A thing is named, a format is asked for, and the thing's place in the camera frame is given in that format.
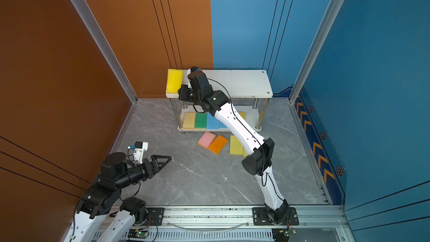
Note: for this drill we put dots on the pale yellow sponge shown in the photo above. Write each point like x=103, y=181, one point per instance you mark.
x=189, y=121

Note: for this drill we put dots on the green sponge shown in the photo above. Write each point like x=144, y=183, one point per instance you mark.
x=200, y=121

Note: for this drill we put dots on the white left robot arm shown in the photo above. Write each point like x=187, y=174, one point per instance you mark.
x=134, y=219

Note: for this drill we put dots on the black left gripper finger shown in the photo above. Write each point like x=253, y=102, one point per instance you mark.
x=158, y=166
x=160, y=160

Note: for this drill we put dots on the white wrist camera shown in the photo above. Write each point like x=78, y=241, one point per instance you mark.
x=138, y=149
x=194, y=69

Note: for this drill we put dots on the orange sponge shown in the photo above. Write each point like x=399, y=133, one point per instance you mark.
x=218, y=144

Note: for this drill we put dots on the green circuit board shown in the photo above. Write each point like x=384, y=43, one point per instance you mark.
x=283, y=235
x=137, y=234

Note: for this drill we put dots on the aluminium corner post right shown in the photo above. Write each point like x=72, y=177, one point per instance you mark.
x=327, y=21

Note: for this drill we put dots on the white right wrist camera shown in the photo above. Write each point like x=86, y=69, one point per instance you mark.
x=194, y=69

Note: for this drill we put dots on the green circuit board right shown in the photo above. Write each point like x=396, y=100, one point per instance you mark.
x=283, y=235

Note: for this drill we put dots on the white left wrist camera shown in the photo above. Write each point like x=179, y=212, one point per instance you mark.
x=138, y=149

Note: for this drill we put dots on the green circuit board left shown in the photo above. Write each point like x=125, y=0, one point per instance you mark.
x=137, y=234

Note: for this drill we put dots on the blue sponge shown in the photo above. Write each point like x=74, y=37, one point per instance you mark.
x=212, y=123
x=222, y=126

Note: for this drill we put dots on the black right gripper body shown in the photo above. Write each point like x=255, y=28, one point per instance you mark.
x=187, y=94

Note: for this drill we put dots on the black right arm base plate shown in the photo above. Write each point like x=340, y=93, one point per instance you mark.
x=260, y=217

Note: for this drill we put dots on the aluminium front rail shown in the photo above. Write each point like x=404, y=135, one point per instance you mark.
x=230, y=223

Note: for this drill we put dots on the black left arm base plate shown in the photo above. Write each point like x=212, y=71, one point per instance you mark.
x=155, y=216

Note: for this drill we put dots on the aluminium corner post left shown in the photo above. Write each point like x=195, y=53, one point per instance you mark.
x=93, y=27

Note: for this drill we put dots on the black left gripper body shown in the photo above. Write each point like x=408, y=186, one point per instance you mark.
x=146, y=170

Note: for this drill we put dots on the aluminium corner post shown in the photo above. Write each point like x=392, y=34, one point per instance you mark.
x=327, y=21
x=93, y=27

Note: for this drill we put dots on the bright yellow sponge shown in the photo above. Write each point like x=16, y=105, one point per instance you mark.
x=174, y=81

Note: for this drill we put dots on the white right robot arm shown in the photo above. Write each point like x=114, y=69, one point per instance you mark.
x=259, y=150

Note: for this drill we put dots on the pink sponge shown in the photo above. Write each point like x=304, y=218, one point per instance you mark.
x=206, y=140

